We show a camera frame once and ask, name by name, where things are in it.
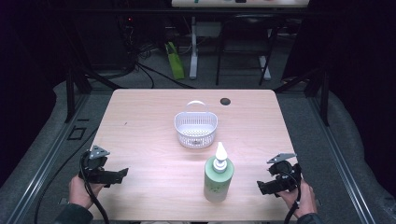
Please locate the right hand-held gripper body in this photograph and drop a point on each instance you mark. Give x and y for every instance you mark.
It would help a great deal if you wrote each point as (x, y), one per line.
(285, 174)

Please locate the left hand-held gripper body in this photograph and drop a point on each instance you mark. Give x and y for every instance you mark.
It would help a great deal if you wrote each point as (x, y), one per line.
(96, 164)

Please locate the person's right hand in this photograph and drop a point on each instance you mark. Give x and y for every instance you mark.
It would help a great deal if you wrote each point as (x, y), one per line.
(303, 199)

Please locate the person's left hand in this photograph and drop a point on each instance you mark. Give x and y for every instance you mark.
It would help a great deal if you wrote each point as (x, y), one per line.
(79, 194)

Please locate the green pump bottle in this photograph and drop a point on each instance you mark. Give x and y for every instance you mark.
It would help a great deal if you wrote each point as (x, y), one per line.
(218, 177)

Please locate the black metal stand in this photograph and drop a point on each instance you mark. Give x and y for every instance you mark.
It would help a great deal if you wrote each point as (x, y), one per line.
(320, 93)
(73, 90)

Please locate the white plastic basket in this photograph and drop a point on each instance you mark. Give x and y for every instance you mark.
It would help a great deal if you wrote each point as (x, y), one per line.
(196, 127)

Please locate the black table grommet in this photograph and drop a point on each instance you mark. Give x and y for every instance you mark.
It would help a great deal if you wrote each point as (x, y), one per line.
(225, 101)

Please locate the green bag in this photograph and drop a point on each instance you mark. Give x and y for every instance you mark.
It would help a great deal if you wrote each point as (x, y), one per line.
(175, 62)

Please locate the white desk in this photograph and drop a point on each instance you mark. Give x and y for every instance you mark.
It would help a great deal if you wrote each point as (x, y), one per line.
(193, 46)

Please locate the aluminium floor rail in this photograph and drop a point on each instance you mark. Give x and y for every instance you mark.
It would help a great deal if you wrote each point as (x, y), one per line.
(342, 161)
(46, 161)

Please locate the black chair frame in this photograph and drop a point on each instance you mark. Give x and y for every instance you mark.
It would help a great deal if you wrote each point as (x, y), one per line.
(246, 46)

